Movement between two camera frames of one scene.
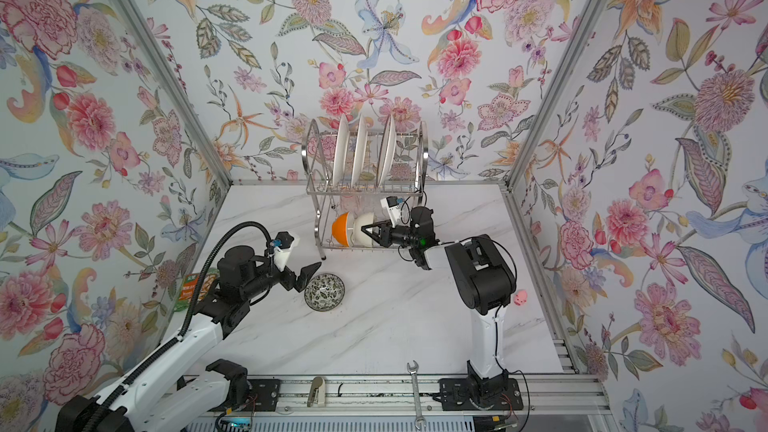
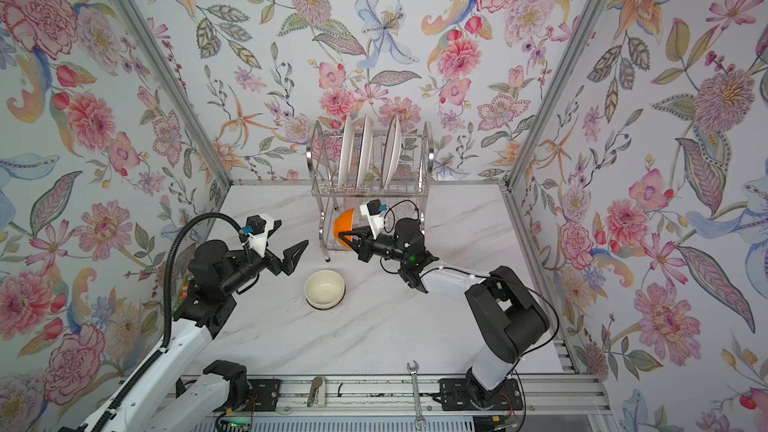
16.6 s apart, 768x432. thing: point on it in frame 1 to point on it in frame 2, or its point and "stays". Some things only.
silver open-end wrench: [420, 423] stays
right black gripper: [387, 236] to [364, 251]
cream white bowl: [361, 239] to [324, 290]
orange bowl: [340, 229] stays
